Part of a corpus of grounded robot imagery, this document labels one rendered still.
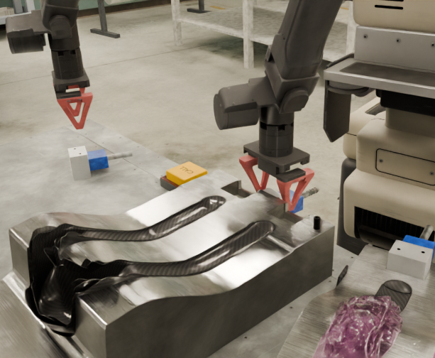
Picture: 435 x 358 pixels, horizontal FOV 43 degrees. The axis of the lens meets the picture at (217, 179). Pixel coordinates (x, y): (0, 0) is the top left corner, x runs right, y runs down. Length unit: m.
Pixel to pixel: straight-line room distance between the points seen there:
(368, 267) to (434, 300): 0.10
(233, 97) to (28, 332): 0.43
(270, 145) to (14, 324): 0.46
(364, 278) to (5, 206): 0.70
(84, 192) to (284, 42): 0.56
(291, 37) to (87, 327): 0.43
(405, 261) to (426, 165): 0.35
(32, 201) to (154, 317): 0.57
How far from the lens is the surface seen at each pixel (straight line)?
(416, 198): 1.10
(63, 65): 1.11
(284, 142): 0.90
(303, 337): 0.63
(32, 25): 1.09
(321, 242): 0.81
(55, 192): 1.17
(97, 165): 1.20
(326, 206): 2.64
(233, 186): 0.93
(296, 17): 0.72
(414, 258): 0.78
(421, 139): 1.11
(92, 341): 0.65
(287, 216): 0.87
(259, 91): 0.85
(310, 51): 0.76
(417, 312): 0.74
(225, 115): 0.84
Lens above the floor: 1.32
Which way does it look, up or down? 27 degrees down
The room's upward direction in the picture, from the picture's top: 3 degrees counter-clockwise
